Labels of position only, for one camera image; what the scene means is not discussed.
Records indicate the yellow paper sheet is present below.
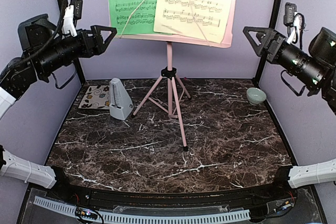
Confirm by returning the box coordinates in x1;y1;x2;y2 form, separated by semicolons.
153;0;232;43

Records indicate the black right frame post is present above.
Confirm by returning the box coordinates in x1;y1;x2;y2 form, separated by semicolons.
252;0;281;86

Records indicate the black frame post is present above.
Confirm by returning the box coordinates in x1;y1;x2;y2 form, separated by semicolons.
252;0;281;86
51;0;86;86

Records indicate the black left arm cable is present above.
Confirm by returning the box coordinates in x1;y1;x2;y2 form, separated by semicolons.
20;0;79;90

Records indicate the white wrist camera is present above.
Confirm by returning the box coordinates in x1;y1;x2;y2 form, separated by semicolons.
283;2;306;49
62;0;83;37

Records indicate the green paper sheet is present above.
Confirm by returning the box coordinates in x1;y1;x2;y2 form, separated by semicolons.
108;0;157;37

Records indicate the floral patterned coaster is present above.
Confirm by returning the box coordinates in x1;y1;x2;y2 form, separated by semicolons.
78;85;110;110

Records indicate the pale green bowl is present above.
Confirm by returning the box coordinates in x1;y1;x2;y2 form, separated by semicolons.
246;88;267;105

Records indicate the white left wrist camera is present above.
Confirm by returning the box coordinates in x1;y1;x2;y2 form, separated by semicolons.
62;0;83;37

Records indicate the white metronome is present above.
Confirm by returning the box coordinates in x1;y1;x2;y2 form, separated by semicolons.
109;78;133;121

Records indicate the pink music stand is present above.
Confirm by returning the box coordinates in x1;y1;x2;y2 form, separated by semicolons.
106;0;239;152

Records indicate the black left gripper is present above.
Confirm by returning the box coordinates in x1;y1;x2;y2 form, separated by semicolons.
35;24;118;76

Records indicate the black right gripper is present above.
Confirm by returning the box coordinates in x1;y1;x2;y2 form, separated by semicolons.
243;25;327;89

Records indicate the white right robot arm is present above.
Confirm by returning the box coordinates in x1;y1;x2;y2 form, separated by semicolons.
243;26;335;200

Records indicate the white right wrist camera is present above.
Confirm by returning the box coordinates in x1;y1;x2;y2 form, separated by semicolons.
283;2;306;49

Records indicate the black left frame post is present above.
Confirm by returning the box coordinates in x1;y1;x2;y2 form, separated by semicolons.
51;0;86;86

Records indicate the grey cable duct strip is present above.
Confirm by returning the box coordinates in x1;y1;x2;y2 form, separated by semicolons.
33;196;250;223

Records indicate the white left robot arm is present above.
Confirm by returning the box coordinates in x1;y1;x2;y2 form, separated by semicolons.
1;14;117;201

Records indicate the black front rail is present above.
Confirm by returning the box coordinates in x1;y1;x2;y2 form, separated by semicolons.
28;179;302;211

